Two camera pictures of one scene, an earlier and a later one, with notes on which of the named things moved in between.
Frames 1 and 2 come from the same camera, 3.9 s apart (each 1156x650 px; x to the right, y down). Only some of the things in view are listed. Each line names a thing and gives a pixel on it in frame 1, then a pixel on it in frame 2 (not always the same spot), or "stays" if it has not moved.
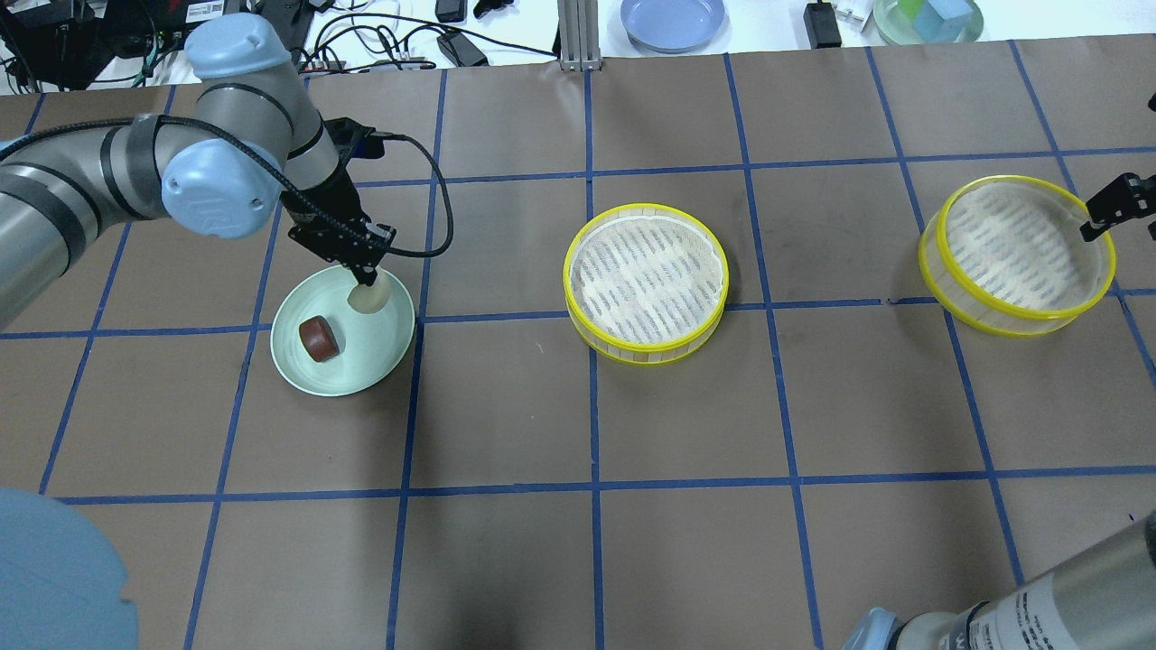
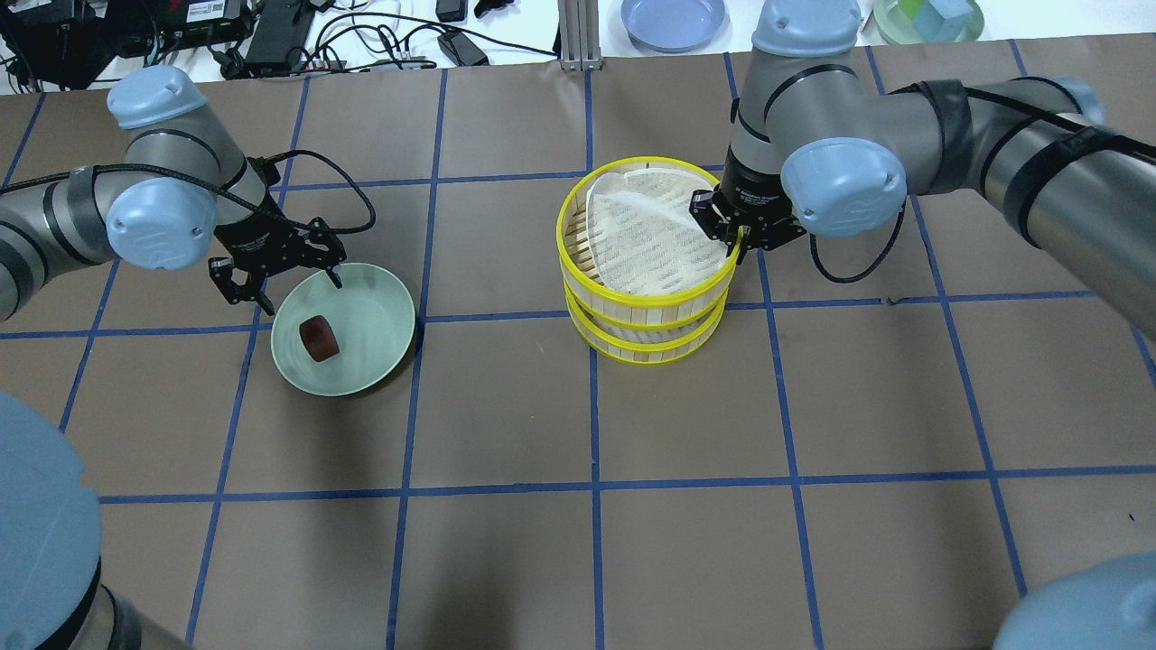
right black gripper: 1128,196 -> 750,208
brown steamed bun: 318,338 stays
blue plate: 671,26 stays
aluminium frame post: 580,48 stays
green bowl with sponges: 928,22 stays
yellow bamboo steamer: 1006,255 -> 630,255
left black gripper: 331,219 -> 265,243
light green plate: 370,345 stays
